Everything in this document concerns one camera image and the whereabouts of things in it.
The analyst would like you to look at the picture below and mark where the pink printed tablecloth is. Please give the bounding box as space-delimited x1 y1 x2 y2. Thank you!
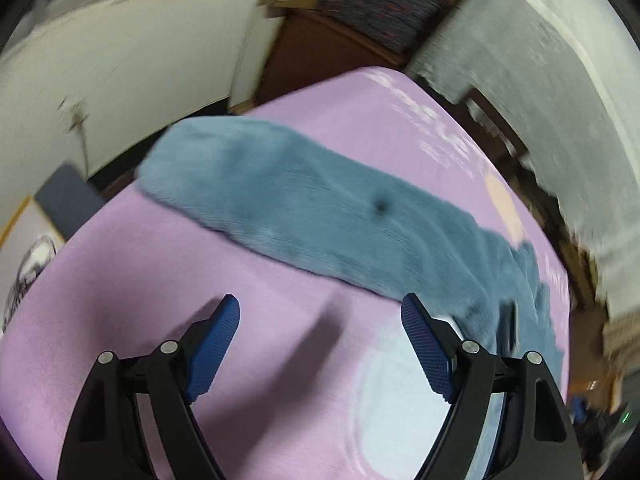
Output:
0 66 573 480

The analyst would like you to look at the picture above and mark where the blue-grey panel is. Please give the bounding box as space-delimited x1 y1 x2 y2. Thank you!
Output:
34 161 107 242

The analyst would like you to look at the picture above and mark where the stack of patterned boxes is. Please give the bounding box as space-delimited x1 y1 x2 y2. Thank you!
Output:
320 0 446 56

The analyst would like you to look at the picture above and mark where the white lace cloth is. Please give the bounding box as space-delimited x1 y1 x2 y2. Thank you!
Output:
407 0 640 311

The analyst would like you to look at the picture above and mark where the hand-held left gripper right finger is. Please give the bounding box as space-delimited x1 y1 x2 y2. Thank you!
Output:
400 292 586 480

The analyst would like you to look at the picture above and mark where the white sheet with drawing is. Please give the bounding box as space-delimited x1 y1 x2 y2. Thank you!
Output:
0 195 68 336

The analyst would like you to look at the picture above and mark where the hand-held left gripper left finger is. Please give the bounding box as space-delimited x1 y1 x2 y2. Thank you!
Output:
57 294 241 480

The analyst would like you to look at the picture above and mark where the dark wooden chair back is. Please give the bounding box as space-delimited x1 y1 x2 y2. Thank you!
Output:
464 87 532 162

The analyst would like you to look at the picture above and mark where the white board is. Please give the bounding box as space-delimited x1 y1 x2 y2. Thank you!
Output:
229 0 282 113

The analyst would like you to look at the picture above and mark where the blue fleece garment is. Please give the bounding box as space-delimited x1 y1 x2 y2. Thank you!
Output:
136 116 569 401

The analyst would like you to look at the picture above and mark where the wooden shelf unit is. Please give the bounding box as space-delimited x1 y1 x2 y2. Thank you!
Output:
255 7 407 106

